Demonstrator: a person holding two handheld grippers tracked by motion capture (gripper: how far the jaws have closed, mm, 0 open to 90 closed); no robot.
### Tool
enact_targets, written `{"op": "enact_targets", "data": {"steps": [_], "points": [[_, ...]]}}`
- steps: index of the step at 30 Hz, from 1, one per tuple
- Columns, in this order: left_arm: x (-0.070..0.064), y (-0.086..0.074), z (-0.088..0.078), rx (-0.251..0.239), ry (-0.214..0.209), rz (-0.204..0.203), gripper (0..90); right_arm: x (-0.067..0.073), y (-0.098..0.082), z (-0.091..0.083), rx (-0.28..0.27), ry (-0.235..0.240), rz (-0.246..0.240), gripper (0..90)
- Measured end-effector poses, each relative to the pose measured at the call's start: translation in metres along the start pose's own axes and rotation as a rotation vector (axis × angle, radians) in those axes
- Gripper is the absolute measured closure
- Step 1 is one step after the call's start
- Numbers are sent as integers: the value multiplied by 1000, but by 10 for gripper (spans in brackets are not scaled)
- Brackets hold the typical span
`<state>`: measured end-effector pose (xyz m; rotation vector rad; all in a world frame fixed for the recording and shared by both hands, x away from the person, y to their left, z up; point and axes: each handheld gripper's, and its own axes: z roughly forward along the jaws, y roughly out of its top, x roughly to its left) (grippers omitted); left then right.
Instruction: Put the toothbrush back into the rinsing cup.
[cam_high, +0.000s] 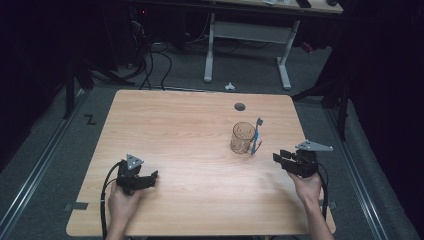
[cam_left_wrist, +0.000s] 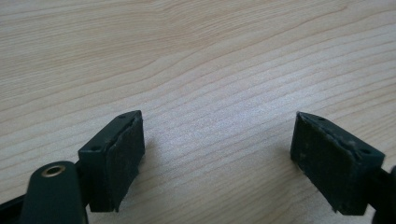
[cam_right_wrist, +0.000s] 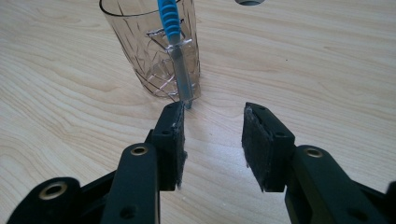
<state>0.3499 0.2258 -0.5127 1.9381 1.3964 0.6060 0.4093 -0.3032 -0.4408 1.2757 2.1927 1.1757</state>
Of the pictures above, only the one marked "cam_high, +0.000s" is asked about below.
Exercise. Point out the metal floor rail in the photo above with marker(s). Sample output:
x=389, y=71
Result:
x=40, y=166
x=353, y=173

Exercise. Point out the blue toothbrush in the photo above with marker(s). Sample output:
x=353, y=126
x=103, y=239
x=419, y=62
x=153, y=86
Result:
x=256, y=135

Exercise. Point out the small red object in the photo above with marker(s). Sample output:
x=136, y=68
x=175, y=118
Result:
x=307, y=47

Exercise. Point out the white metal-legged desk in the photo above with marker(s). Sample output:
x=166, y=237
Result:
x=253, y=33

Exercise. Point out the grey round table grommet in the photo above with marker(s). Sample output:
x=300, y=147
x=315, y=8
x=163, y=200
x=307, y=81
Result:
x=239, y=107

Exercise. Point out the black metal stand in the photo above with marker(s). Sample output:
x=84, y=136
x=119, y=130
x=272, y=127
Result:
x=69, y=90
x=341, y=106

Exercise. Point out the black device on desk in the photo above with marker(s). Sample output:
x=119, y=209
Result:
x=303, y=3

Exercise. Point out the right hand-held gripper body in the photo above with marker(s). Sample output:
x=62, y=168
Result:
x=306, y=163

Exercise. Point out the dark computer tower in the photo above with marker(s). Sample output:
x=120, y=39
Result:
x=137, y=36

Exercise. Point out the person's left hand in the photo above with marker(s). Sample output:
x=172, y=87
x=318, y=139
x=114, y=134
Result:
x=122, y=205

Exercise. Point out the grey tape strip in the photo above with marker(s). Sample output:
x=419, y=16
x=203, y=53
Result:
x=332, y=204
x=77, y=206

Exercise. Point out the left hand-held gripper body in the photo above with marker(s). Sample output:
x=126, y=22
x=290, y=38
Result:
x=128, y=173

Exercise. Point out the clear glass mug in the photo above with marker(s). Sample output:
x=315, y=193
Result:
x=241, y=140

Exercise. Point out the small white floor scrap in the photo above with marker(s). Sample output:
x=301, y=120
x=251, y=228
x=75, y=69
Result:
x=229, y=87

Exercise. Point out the black zigzag floor tape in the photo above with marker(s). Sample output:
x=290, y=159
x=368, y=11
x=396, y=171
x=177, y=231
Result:
x=89, y=119

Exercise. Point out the person's right hand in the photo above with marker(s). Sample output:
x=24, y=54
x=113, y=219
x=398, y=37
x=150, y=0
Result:
x=308, y=188

